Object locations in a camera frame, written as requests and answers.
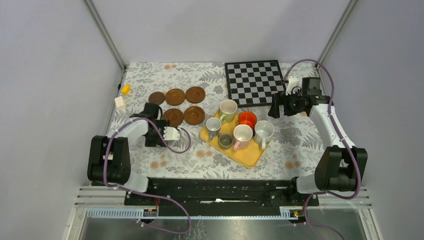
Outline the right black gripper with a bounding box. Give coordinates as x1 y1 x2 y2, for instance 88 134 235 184
268 89 305 119

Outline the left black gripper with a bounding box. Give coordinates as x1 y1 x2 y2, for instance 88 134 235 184
144 120 170 147

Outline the brown wooden coaster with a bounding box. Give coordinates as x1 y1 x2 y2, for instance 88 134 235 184
165 88 186 106
162 108 184 127
185 86 206 104
183 106 205 126

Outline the small dark brown coaster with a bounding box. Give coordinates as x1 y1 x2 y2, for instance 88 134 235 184
148 91 165 105

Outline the blue grey mug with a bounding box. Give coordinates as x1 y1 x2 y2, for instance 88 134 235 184
205 117 222 141

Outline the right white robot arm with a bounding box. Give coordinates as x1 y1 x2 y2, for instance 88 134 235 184
268 75 368 206

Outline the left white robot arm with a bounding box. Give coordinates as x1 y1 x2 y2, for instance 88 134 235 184
87 103 170 206

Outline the small grey cup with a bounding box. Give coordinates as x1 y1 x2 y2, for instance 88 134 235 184
218 133 233 150

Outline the black white chessboard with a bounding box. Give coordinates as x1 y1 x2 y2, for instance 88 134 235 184
224 60 286 107

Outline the white mug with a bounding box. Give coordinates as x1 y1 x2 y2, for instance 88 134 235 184
253 120 275 150

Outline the orange enamel mug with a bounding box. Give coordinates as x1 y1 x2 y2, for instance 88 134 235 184
238 111 257 130

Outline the cream white block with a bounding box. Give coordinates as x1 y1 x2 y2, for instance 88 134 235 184
114 96 126 109

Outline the pink mug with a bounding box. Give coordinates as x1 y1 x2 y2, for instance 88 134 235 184
233 124 253 151

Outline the green mug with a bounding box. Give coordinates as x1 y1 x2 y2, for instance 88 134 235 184
219 99 238 123

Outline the yellow block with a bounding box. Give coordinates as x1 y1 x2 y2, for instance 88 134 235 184
121 85 131 95

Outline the floral tablecloth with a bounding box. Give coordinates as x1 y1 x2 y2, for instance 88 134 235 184
108 62 325 180

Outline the yellow plastic tray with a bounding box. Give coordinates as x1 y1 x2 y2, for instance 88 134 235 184
199 110 274 168

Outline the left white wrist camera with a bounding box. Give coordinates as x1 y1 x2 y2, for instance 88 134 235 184
163 126 181 141

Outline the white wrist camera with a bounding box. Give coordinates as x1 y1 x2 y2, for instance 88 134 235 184
163 126 181 141
283 75 300 95

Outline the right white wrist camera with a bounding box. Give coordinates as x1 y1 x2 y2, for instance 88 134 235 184
283 75 300 95

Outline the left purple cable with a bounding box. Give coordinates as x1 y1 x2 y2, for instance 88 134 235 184
102 117 193 235

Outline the purple cable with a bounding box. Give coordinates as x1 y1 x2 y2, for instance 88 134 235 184
282 58 363 240
102 117 193 235

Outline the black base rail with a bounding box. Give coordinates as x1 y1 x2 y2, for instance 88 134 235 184
124 177 308 217

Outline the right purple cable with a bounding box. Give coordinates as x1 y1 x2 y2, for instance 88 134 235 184
282 58 363 240

